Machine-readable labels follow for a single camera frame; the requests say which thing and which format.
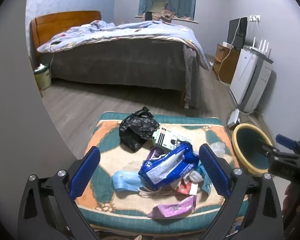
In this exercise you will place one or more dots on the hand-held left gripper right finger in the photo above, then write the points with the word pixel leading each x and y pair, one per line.
pixel 213 172

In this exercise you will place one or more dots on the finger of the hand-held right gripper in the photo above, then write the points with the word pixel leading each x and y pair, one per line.
pixel 268 146
pixel 286 141

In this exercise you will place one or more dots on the wooden cabinet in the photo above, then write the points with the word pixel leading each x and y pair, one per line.
pixel 228 66

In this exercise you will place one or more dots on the grey bed sheet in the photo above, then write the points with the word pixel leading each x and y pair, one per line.
pixel 115 60

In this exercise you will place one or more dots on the white tissue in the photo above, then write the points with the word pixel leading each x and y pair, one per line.
pixel 193 177

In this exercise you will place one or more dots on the white cabinet power strip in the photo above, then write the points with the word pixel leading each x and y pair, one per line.
pixel 227 45

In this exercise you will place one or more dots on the black cup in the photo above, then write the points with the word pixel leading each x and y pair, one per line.
pixel 148 16

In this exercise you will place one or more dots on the white air purifier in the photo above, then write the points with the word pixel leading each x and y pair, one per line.
pixel 243 77

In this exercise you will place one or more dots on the black plastic bag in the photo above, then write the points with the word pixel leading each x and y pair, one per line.
pixel 137 127

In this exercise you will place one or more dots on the grey hanging cloth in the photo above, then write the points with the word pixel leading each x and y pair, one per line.
pixel 191 80

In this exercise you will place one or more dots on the horse printed teal mat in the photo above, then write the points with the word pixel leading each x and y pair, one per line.
pixel 120 160

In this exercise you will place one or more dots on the wooden bed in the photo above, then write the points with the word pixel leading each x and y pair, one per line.
pixel 65 20

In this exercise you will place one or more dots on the pile of clothes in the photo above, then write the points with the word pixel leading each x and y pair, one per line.
pixel 163 12

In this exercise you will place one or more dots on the black monitor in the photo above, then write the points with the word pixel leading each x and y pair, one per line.
pixel 233 32

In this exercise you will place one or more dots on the white green cardboard box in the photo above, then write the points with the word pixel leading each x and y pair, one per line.
pixel 167 136

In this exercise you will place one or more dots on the purple plastic packet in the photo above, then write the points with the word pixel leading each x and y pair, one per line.
pixel 172 206

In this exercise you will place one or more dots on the green bedside bin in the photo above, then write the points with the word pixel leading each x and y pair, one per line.
pixel 43 77

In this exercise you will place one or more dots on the yellow rimmed teal bin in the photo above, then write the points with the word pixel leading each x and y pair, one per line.
pixel 250 147

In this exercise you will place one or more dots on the wall outlet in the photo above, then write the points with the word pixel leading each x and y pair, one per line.
pixel 255 18

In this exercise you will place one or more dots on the clear plastic wrap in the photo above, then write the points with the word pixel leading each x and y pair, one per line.
pixel 218 150

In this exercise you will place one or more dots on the red white wrapper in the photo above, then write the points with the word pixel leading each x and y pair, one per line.
pixel 186 188

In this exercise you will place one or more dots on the white floor power strip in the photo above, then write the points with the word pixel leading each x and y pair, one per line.
pixel 233 118

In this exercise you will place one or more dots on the white router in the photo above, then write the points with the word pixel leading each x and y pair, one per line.
pixel 258 47

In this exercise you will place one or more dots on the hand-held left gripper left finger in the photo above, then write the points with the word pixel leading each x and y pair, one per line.
pixel 86 172

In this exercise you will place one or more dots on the blue white plastic packet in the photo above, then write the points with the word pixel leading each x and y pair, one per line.
pixel 165 166

